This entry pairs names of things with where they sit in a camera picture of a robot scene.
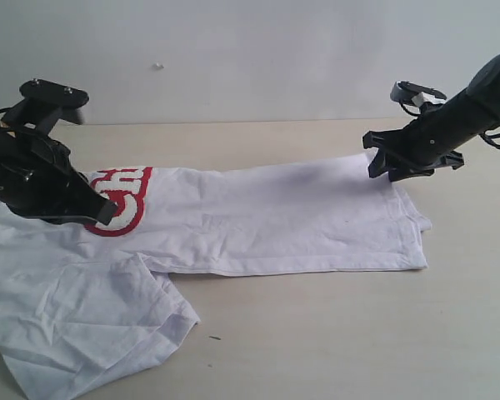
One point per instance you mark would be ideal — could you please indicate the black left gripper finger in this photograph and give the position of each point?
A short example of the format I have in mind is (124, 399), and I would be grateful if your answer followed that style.
(77, 202)

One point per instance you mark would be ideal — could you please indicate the white t-shirt with red lettering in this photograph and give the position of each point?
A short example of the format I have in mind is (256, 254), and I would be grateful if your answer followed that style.
(81, 306)

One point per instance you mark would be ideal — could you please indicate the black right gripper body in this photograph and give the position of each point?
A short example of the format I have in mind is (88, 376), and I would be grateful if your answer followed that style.
(433, 135)

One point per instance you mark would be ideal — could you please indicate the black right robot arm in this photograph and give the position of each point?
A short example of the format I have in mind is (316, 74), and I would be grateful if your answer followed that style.
(484, 88)

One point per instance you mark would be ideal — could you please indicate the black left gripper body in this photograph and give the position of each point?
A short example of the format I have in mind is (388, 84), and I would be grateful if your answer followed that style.
(32, 168)

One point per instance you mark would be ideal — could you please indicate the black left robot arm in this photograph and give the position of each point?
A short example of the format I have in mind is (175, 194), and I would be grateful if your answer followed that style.
(38, 181)

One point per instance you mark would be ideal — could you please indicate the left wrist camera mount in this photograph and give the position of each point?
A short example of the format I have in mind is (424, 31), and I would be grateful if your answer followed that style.
(44, 103)

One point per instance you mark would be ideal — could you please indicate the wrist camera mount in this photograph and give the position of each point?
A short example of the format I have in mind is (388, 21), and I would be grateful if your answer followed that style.
(411, 94)
(44, 103)

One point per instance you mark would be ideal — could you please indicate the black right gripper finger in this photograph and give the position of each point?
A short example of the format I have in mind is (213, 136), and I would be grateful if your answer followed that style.
(402, 172)
(383, 162)

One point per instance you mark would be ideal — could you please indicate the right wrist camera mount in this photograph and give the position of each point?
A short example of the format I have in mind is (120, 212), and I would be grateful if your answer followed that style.
(411, 94)

